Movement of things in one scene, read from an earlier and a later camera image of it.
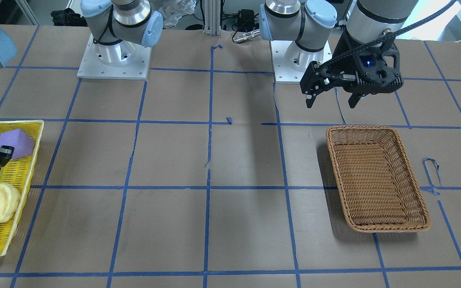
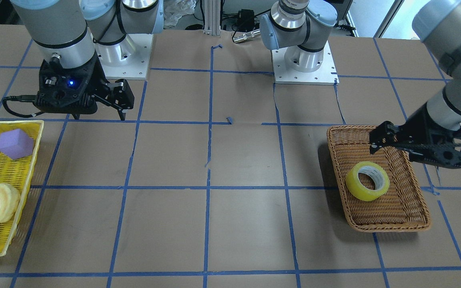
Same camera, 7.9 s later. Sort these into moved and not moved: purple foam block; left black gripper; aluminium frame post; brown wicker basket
Moved: left black gripper
Not moved: brown wicker basket; aluminium frame post; purple foam block
